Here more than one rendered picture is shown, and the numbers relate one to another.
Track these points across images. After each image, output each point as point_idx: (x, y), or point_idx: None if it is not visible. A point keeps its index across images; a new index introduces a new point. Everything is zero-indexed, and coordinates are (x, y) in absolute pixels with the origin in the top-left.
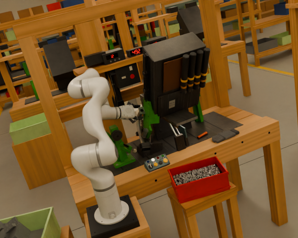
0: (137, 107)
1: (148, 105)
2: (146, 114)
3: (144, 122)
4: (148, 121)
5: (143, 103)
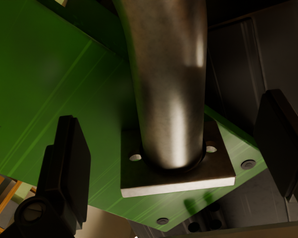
0: (270, 128)
1: (152, 219)
2: (100, 165)
3: (20, 34)
4: (15, 165)
5: (245, 143)
